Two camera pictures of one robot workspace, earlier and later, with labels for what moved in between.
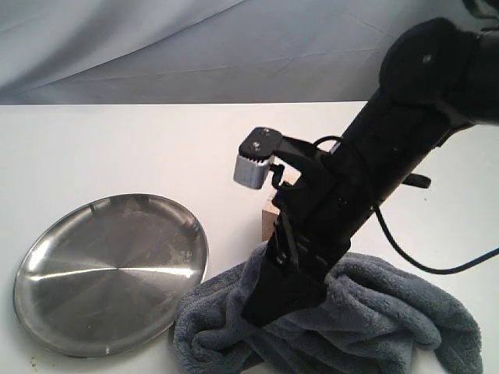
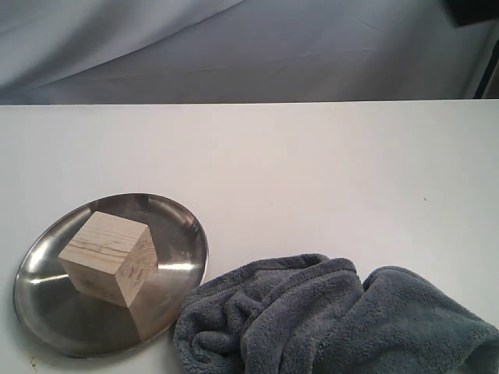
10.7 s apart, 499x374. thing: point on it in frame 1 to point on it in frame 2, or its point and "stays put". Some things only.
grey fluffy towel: [381, 315] stays put
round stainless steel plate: [103, 276] stays put
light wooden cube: [270, 212] to [111, 258]
